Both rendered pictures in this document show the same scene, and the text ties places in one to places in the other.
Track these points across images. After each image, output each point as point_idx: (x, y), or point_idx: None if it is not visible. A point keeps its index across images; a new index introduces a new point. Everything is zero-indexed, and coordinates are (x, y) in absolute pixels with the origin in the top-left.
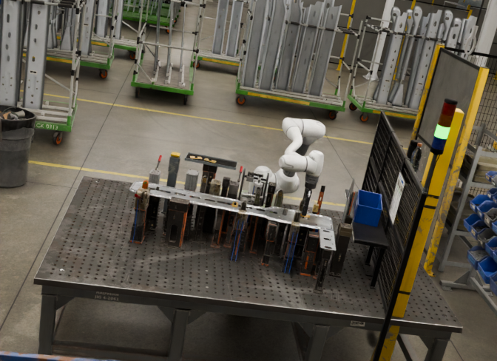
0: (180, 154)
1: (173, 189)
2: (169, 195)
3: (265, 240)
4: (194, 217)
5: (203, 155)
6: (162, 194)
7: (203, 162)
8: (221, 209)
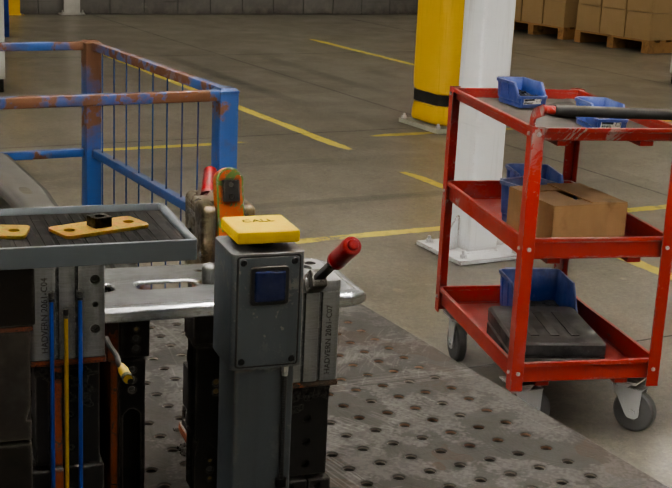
0: (232, 230)
1: (142, 303)
2: (122, 272)
3: None
4: None
5: (57, 248)
6: (159, 267)
7: (15, 213)
8: None
